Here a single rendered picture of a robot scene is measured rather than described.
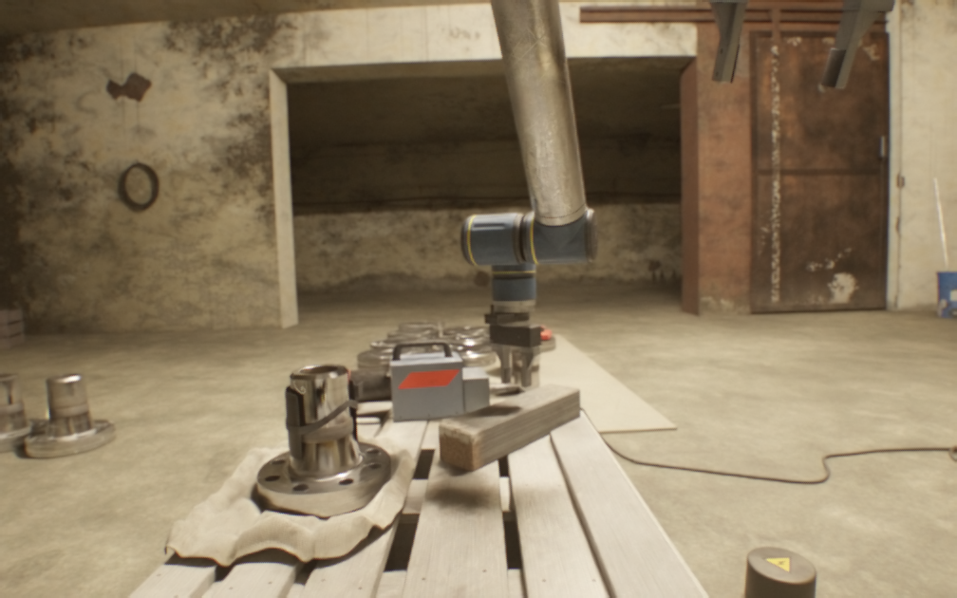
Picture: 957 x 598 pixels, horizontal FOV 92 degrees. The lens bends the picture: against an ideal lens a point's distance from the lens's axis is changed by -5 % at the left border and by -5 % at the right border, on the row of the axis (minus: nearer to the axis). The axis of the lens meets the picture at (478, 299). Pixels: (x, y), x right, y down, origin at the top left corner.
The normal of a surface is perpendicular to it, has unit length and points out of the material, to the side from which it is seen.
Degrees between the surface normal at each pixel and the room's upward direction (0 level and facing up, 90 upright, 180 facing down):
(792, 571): 0
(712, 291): 90
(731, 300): 90
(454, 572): 0
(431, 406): 90
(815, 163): 90
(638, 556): 0
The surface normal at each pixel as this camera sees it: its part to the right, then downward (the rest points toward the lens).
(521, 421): 0.74, 0.03
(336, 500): 0.41, 0.06
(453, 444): -0.67, 0.08
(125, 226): 0.00, 0.08
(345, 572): -0.03, -1.00
